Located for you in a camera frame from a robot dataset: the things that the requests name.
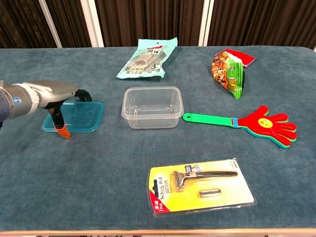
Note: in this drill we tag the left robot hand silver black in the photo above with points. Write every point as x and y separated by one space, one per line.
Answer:
54 92

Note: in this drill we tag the blue plastic lid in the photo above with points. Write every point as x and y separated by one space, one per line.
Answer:
81 117

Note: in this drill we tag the clear plastic food container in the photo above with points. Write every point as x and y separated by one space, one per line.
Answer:
151 108

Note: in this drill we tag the teal table cloth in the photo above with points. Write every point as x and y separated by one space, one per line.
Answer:
74 160

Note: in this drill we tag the teal dishcloth package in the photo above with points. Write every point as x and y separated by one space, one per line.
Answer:
148 61

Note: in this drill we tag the black pleated curtain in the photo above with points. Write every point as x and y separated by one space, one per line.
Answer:
148 19

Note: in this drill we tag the yellow razor blister pack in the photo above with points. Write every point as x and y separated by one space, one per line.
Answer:
197 187

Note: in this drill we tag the green orange snack bag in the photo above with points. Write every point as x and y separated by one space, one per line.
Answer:
227 74

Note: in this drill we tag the red green hand clapper toy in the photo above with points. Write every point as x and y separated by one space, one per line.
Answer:
266 126

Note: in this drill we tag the white frame post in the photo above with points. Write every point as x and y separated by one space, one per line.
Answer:
93 24
205 24
50 24

